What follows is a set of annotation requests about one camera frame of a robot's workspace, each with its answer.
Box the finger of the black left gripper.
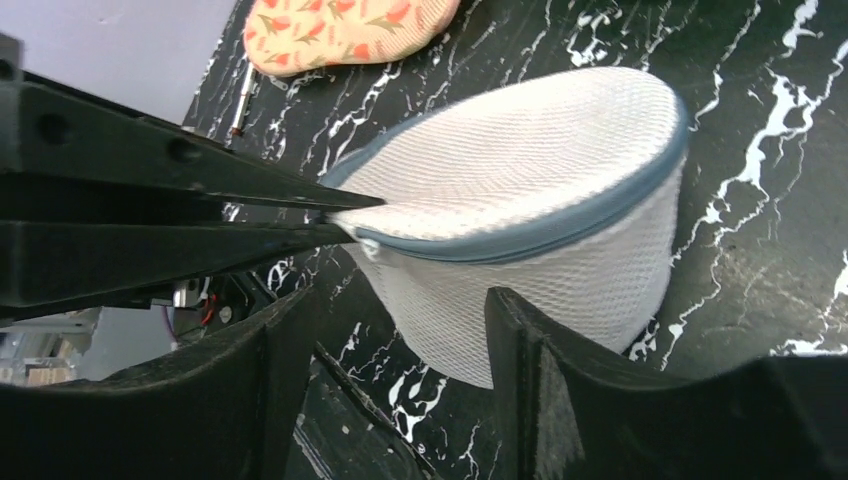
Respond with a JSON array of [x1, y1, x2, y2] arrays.
[[1, 35, 382, 221], [1, 221, 352, 325]]

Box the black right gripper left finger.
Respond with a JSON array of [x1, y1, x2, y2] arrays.
[[1, 288, 317, 479]]

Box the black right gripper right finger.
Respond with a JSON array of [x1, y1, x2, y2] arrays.
[[485, 287, 847, 479]]

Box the white blue-trimmed mesh laundry bag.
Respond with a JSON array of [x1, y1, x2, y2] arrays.
[[321, 67, 689, 389]]

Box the pink floral laundry bag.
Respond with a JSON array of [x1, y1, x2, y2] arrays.
[[243, 0, 459, 77]]

